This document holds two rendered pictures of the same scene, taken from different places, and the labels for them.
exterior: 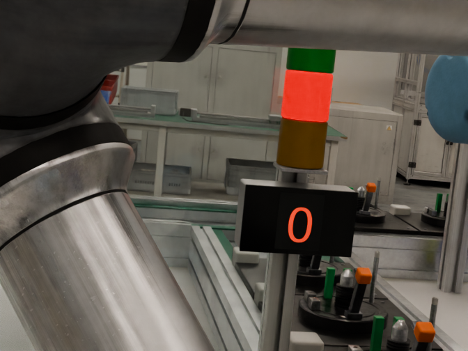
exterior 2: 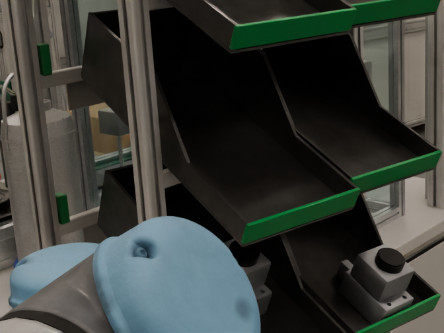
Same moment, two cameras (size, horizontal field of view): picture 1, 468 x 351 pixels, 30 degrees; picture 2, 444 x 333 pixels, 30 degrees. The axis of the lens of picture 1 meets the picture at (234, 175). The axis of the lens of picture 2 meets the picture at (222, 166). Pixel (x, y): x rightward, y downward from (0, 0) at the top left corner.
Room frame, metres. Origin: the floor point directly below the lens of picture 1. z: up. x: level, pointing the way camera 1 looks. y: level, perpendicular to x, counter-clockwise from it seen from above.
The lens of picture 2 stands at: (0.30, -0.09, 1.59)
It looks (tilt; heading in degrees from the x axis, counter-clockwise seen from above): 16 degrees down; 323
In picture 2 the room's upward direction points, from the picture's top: 4 degrees counter-clockwise
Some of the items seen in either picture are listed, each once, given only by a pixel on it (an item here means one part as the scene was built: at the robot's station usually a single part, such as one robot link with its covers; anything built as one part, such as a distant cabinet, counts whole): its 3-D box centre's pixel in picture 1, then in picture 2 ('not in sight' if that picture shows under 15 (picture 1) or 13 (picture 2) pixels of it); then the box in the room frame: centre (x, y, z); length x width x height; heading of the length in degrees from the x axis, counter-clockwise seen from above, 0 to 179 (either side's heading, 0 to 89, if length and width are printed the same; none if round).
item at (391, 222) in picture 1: (359, 201); not in sight; (2.20, -0.33, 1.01); 0.24 x 0.24 x 0.13; 10
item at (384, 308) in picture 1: (345, 292); not in sight; (1.33, -0.19, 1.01); 0.24 x 0.24 x 0.13; 10
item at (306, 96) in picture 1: (306, 95); not in sight; (0.92, -0.07, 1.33); 0.05 x 0.05 x 0.05
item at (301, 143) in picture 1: (301, 142); not in sight; (0.92, -0.07, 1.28); 0.05 x 0.05 x 0.05
